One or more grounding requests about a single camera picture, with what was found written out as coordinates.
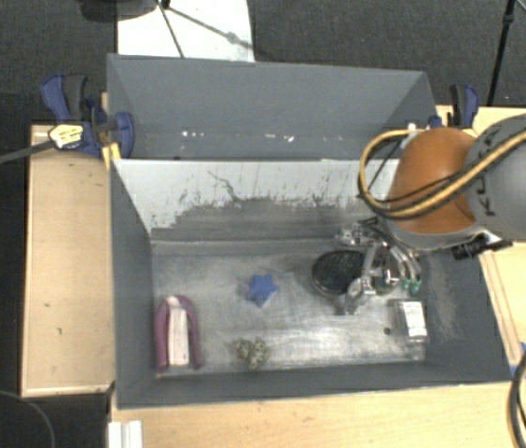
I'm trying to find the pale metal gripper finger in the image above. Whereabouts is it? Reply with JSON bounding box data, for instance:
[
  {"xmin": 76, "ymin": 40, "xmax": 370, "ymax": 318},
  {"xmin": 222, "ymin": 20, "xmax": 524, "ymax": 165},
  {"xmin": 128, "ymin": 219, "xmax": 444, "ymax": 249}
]
[
  {"xmin": 335, "ymin": 279, "xmax": 362, "ymax": 316},
  {"xmin": 349, "ymin": 285, "xmax": 378, "ymax": 316}
]

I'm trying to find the black round disc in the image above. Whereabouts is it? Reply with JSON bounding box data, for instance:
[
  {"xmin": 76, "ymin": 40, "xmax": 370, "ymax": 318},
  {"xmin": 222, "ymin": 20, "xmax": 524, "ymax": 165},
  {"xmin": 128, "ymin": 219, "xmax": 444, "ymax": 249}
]
[{"xmin": 311, "ymin": 249, "xmax": 367, "ymax": 298}]

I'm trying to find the clear box with white label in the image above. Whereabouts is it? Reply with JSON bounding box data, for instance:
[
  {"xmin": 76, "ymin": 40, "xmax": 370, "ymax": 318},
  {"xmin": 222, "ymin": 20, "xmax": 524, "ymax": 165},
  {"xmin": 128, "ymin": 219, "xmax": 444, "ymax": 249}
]
[{"xmin": 387, "ymin": 298, "xmax": 429, "ymax": 345}]

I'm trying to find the blue star-shaped block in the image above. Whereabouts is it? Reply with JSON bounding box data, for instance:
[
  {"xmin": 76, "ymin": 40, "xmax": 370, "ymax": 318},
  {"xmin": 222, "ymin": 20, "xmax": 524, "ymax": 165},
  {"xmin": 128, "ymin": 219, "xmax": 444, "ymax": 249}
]
[{"xmin": 244, "ymin": 273, "xmax": 280, "ymax": 310}]

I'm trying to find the camouflage lumpy toy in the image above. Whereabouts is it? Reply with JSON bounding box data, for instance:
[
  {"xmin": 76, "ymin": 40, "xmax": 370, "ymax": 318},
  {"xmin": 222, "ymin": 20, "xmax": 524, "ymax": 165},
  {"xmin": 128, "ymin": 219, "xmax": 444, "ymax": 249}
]
[{"xmin": 231, "ymin": 336, "xmax": 271, "ymax": 371}]

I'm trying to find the grey metal bin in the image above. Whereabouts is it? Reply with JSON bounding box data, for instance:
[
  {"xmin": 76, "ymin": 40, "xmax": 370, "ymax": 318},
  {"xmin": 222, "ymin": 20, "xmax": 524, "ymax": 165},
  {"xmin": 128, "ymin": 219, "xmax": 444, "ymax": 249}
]
[{"xmin": 105, "ymin": 52, "xmax": 514, "ymax": 408}]

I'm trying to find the pale wood flat board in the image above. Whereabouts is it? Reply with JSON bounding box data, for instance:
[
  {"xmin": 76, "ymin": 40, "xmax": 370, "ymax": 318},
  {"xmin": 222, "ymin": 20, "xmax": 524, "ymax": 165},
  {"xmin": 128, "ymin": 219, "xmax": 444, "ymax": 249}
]
[{"xmin": 20, "ymin": 123, "xmax": 118, "ymax": 399}]

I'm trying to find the black cylinder on white bracket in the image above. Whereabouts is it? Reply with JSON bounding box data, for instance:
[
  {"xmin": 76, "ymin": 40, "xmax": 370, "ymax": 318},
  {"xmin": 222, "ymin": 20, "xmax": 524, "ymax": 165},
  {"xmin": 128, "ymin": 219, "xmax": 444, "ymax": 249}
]
[{"xmin": 450, "ymin": 231, "xmax": 514, "ymax": 261}]

